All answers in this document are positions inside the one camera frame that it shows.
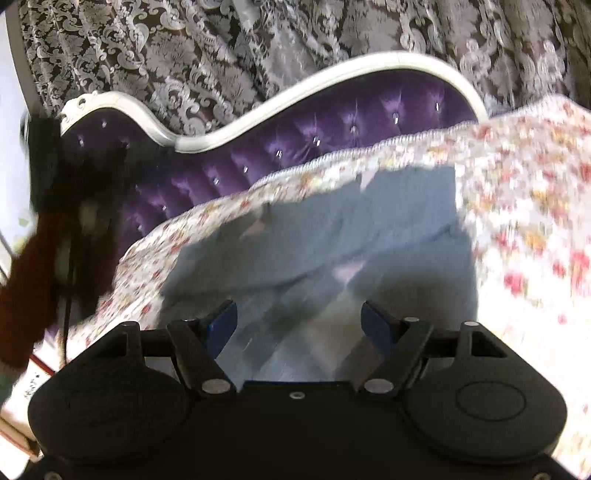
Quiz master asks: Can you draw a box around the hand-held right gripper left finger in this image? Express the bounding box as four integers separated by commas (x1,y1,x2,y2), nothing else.
111,300,238,400

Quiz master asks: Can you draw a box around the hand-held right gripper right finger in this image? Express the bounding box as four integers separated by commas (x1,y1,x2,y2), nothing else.
360,301,506,398

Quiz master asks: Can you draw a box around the grey knit cloth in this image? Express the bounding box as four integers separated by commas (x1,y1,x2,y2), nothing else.
159,164,481,384

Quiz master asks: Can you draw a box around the damask patterned curtain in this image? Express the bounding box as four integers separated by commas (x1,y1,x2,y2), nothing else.
18,0,591,139

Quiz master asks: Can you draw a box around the floral blanket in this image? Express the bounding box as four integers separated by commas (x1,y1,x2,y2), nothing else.
60,95,591,467

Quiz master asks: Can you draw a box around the purple tufted sofa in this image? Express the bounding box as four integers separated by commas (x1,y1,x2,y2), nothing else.
58,52,490,301

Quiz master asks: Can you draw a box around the black cable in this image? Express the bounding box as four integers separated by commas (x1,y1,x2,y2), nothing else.
58,258,78,365

